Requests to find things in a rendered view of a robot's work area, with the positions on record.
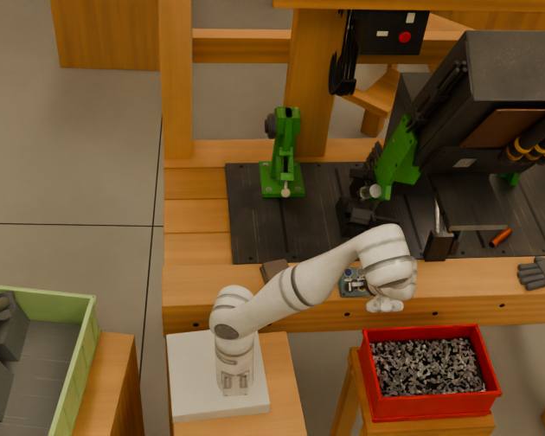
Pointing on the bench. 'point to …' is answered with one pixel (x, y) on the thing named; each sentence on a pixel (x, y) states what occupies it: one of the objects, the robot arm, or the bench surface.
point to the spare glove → (541, 272)
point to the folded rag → (272, 269)
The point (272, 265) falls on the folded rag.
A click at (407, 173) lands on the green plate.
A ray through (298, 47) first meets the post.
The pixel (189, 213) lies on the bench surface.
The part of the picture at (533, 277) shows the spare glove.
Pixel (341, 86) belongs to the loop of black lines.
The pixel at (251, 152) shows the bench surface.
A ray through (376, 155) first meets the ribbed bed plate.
